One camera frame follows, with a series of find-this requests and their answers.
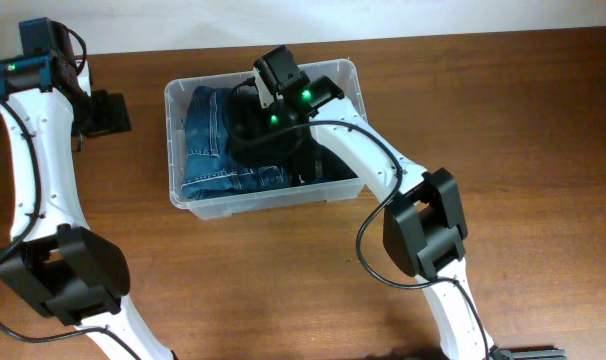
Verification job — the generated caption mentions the dark blue jeans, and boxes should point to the dark blue jeans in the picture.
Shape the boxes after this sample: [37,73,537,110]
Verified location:
[181,86,291,200]

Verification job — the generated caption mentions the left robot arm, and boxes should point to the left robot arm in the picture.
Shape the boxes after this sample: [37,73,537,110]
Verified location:
[0,49,176,359]

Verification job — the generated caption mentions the black garment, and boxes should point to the black garment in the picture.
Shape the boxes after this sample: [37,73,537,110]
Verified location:
[288,139,356,186]
[223,91,309,168]

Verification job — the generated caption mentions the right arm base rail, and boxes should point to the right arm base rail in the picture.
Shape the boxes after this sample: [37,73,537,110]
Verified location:
[491,349,567,360]

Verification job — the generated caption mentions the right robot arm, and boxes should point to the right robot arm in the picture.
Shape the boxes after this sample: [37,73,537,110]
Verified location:
[257,75,494,359]

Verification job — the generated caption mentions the clear plastic storage bin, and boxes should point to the clear plastic storage bin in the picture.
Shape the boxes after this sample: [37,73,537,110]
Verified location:
[164,71,365,220]

